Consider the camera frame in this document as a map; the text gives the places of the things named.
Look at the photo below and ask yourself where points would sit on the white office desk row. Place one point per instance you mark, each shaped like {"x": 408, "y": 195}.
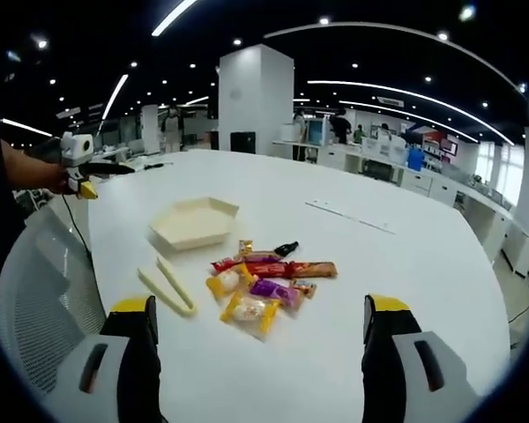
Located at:
{"x": 423, "y": 176}

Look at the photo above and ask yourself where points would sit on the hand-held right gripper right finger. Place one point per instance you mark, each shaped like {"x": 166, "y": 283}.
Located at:
{"x": 401, "y": 365}

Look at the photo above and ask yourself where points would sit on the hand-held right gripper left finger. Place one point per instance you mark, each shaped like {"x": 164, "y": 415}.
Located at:
{"x": 114, "y": 365}

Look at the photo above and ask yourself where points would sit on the person's left hand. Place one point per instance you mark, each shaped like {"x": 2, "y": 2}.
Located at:
{"x": 58, "y": 178}

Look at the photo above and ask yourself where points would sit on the black box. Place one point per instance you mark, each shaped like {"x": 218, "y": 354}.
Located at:
{"x": 243, "y": 142}

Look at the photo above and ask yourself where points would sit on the black pen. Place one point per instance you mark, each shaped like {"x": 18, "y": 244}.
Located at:
{"x": 158, "y": 165}

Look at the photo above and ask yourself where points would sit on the small yellow snack packet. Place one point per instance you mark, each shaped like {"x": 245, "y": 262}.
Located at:
{"x": 224, "y": 283}

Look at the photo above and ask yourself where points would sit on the purple snack packet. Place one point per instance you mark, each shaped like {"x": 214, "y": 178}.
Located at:
{"x": 273, "y": 291}

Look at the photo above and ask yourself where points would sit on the small square snack packet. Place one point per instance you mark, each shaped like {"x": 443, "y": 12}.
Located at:
{"x": 304, "y": 287}

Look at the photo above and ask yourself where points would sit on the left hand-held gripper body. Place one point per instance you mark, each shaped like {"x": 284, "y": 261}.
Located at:
{"x": 77, "y": 147}

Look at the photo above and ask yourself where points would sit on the small orange candy packet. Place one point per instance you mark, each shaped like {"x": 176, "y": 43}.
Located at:
{"x": 245, "y": 247}

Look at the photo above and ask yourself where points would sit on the long ceiling light strip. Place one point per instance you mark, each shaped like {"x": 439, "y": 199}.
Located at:
{"x": 114, "y": 97}
{"x": 405, "y": 99}

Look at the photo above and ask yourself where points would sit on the cream food tongs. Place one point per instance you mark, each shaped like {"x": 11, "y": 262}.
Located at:
{"x": 176, "y": 293}

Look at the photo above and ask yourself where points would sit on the cream hexagonal container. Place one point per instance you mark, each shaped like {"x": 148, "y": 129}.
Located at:
{"x": 194, "y": 224}

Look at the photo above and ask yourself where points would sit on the long red snack packet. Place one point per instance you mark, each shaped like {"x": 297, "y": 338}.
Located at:
{"x": 251, "y": 265}

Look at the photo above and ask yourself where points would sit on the blue container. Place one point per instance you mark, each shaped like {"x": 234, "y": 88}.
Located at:
{"x": 416, "y": 158}

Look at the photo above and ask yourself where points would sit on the white square pillar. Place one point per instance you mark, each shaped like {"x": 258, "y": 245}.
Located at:
{"x": 255, "y": 97}

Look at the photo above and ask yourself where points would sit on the long orange-brown snack packet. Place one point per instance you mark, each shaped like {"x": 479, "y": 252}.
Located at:
{"x": 314, "y": 269}

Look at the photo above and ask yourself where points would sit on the white mesh office chair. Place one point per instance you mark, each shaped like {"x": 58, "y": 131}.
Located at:
{"x": 44, "y": 286}

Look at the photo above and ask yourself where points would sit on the large yellow snack packet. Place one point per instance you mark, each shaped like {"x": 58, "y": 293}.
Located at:
{"x": 248, "y": 312}

